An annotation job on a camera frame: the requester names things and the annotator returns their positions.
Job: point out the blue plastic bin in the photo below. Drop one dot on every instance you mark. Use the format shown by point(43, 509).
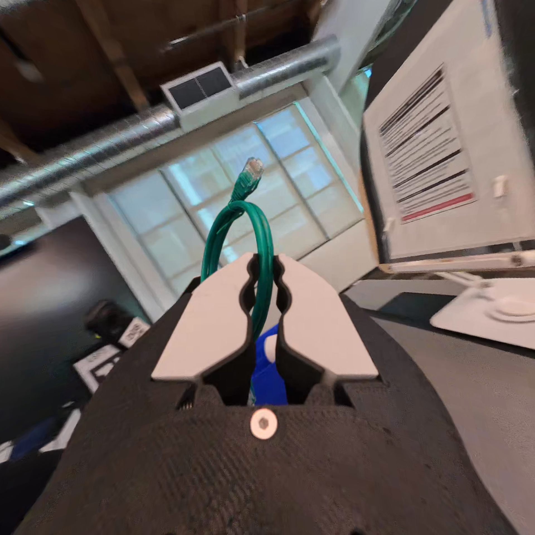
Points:
point(267, 376)

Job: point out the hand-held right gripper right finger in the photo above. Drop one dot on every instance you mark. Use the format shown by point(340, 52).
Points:
point(326, 330)

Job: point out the black instruction sheet board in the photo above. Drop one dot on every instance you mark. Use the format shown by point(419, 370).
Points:
point(418, 83)

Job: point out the white board peg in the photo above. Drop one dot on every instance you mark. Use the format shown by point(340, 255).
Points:
point(499, 186)
point(388, 225)

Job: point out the silver ventilation duct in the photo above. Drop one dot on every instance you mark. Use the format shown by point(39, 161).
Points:
point(104, 142)

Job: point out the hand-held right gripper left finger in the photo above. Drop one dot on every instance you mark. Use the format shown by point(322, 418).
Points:
point(204, 330)

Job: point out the black framed marker sign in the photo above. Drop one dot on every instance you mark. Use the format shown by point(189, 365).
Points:
point(96, 368)

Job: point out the white duct vent box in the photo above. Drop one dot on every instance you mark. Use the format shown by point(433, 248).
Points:
point(200, 90)

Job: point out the large paned window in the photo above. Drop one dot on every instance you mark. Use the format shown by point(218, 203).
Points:
point(167, 200)

